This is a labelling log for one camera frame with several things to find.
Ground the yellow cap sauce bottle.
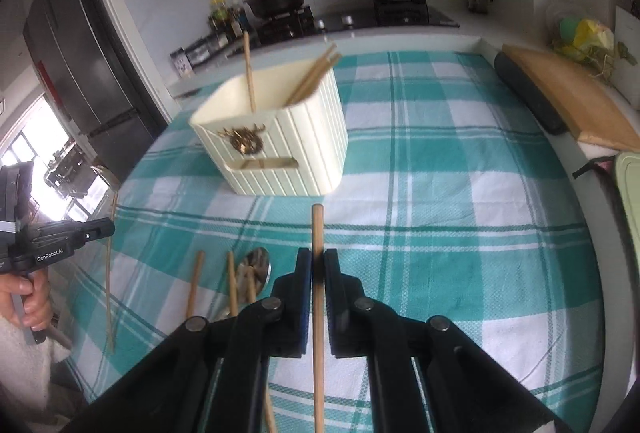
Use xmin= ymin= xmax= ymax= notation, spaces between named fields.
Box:
xmin=209 ymin=0 xmax=232 ymax=34

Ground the cream ribbed utensil bin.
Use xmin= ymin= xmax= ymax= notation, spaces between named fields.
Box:
xmin=189 ymin=58 xmax=349 ymax=198

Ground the steel spoon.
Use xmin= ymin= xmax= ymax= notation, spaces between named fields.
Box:
xmin=234 ymin=247 xmax=274 ymax=309

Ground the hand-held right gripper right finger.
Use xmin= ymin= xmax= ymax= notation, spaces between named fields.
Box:
xmin=325 ymin=249 xmax=572 ymax=433

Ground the green cutting board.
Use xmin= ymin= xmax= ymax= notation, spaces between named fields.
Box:
xmin=612 ymin=152 xmax=640 ymax=264

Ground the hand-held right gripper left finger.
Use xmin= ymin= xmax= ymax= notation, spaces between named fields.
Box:
xmin=65 ymin=248 xmax=314 ymax=433

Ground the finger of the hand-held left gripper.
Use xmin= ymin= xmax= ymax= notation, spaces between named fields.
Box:
xmin=65 ymin=217 xmax=116 ymax=247

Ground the teal checkered tablecloth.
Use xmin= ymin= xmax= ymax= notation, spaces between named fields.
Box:
xmin=60 ymin=50 xmax=606 ymax=433

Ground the wooden chopstick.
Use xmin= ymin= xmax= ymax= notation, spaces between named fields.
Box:
xmin=243 ymin=32 xmax=257 ymax=112
xmin=294 ymin=53 xmax=344 ymax=106
xmin=106 ymin=191 xmax=119 ymax=355
xmin=227 ymin=252 xmax=278 ymax=433
xmin=285 ymin=44 xmax=338 ymax=108
xmin=311 ymin=204 xmax=326 ymax=433
xmin=185 ymin=251 xmax=206 ymax=320

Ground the person's left forearm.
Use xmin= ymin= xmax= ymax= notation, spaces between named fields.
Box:
xmin=0 ymin=313 xmax=73 ymax=414

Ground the clear plastic bag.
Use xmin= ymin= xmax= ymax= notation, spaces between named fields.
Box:
xmin=547 ymin=0 xmax=629 ymax=86

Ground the grey refrigerator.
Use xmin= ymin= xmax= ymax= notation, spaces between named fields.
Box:
xmin=22 ymin=0 xmax=168 ymax=184

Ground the person's left hand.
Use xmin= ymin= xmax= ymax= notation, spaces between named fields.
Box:
xmin=0 ymin=272 xmax=54 ymax=332

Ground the dark sauce bottle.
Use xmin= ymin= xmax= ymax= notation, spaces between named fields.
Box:
xmin=231 ymin=2 xmax=252 ymax=36

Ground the black gas stove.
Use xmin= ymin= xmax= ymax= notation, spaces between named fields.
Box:
xmin=227 ymin=0 xmax=459 ymax=58

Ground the wooden cutting board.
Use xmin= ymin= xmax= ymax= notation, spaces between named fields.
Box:
xmin=502 ymin=44 xmax=640 ymax=154

